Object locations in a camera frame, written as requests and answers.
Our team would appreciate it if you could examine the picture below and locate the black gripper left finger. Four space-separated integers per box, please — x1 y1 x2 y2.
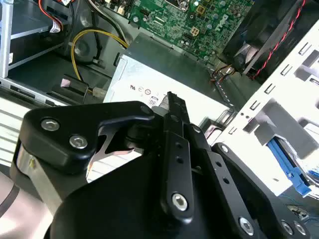
16 91 195 222

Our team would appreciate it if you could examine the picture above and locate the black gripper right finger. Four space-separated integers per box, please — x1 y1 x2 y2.
175 95 314 239

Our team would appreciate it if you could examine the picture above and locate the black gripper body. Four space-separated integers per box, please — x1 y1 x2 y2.
46 121 234 239

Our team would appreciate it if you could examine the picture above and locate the hard disk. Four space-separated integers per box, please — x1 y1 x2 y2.
266 134 319 199

